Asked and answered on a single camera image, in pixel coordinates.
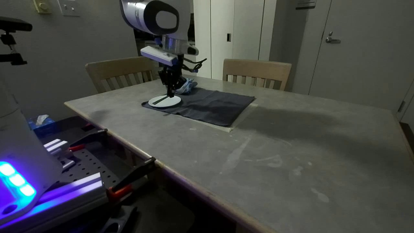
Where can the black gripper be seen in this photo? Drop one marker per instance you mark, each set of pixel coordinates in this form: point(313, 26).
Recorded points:
point(172, 76)

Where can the metal fork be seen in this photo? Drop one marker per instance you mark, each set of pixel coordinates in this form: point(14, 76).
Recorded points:
point(159, 100)

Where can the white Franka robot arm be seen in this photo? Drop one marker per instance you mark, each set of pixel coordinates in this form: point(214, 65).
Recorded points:
point(146, 15)

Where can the white round plate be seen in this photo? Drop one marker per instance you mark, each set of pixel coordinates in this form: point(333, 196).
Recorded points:
point(172, 103)

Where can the blue folded cloth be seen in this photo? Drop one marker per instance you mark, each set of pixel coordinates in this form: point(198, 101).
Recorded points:
point(189, 87)

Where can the dark fabric placemat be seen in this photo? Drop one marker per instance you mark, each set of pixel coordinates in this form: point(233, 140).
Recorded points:
point(220, 108)

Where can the light wooden chair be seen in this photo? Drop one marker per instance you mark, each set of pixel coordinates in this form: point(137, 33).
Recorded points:
point(254, 68)
point(117, 67)

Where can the black perforated breadboard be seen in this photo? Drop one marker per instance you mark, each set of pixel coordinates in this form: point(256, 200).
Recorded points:
point(92, 166)

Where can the short aluminium profile pieces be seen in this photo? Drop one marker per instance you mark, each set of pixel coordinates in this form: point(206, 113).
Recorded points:
point(56, 144)

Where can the blue tissue box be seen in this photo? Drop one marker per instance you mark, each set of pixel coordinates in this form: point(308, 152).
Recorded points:
point(40, 121)

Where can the grey door sign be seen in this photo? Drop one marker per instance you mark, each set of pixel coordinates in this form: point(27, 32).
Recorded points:
point(306, 4)

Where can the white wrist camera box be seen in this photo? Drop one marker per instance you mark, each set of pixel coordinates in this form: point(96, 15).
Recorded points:
point(157, 55)

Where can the small black wall switch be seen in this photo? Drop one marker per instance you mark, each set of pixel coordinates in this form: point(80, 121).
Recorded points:
point(229, 38)

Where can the black bracket piece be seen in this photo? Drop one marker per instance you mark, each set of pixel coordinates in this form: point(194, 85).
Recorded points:
point(121, 221)

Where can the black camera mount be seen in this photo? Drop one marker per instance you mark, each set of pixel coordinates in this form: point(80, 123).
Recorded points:
point(13, 24)

